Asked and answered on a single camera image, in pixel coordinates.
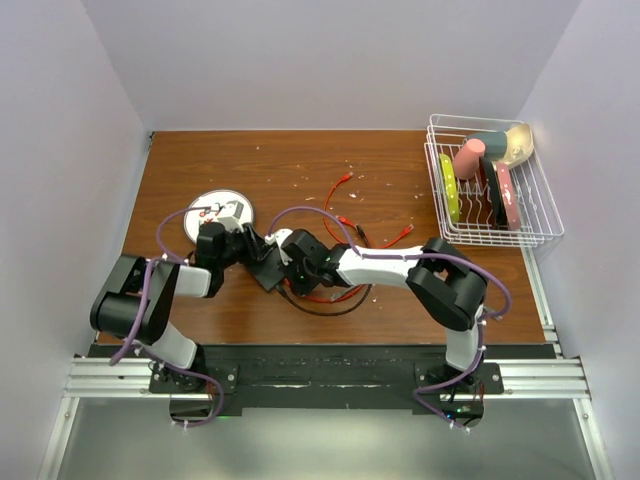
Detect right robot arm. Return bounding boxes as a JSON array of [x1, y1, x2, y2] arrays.
[[273, 229, 487, 393]]

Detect pink plate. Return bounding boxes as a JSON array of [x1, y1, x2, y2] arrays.
[[496, 162, 521, 231]]

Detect black network switch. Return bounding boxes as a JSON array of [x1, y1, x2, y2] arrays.
[[245, 244, 285, 293]]

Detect yellow-green plate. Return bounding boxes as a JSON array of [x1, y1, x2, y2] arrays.
[[439, 153, 460, 224]]

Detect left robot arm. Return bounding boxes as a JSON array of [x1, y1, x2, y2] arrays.
[[89, 221, 273, 393]]

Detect aluminium frame rail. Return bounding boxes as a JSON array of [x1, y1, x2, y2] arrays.
[[63, 357, 614, 479]]

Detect beige bowl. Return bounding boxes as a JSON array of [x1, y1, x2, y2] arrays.
[[502, 123, 534, 168]]

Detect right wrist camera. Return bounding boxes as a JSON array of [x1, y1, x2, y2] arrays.
[[265, 228, 293, 265]]

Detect pink cup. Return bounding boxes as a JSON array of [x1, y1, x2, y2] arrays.
[[452, 138, 486, 181]]

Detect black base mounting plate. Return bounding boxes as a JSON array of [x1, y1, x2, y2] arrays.
[[149, 343, 505, 417]]

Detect white wire dish rack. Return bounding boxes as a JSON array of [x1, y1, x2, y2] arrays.
[[424, 114, 564, 247]]

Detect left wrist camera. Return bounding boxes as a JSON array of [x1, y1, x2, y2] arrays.
[[216, 200, 252, 232]]

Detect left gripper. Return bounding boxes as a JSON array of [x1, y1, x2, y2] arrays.
[[219, 225, 276, 271]]

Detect black cable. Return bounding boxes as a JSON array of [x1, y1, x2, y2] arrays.
[[277, 224, 374, 318]]

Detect dark green cup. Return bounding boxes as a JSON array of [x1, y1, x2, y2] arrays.
[[466, 131, 508, 160]]

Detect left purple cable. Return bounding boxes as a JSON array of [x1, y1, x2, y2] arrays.
[[109, 205, 225, 429]]

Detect white round patterned plate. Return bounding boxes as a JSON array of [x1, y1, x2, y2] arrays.
[[183, 189, 255, 243]]

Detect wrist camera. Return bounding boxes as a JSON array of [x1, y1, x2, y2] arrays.
[[265, 228, 293, 265], [216, 200, 252, 232]]

